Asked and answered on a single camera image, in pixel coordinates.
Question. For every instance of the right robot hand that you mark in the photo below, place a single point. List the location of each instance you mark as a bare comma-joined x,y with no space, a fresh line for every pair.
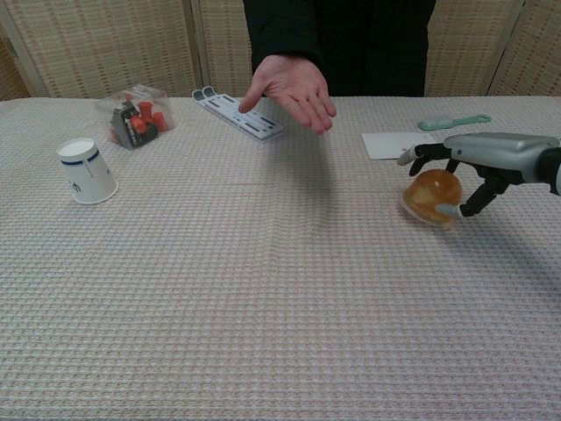
495,151

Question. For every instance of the plastic bag of red parts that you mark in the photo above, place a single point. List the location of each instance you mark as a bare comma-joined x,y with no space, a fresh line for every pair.
140,118

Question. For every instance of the woven beige tablecloth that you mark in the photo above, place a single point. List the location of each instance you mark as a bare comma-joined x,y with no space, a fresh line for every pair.
263,285

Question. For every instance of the green plastic brush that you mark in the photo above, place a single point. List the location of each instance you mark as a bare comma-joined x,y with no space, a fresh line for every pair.
438,123

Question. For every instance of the white paper card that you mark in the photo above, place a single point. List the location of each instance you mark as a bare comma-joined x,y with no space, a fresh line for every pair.
385,144

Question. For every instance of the person's black-sleeved right forearm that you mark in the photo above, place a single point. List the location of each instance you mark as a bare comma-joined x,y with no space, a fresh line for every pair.
280,26

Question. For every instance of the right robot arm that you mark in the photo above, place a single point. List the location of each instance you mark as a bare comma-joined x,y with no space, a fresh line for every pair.
550,171

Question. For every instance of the white paper cup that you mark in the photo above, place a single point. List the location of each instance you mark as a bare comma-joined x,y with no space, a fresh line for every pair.
85,175

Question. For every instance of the woven bamboo screen panel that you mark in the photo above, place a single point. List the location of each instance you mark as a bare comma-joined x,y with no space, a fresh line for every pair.
11,74
223,48
109,44
469,48
534,52

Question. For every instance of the person's right hand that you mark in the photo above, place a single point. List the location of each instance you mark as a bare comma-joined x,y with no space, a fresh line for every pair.
293,87

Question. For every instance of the person's black-clothed body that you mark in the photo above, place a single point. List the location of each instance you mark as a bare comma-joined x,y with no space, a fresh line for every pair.
377,44

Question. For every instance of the white folding stand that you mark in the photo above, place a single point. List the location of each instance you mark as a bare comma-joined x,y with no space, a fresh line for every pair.
245,118

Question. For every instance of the orange jelly cup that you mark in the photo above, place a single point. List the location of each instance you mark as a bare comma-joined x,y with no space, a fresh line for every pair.
431,190

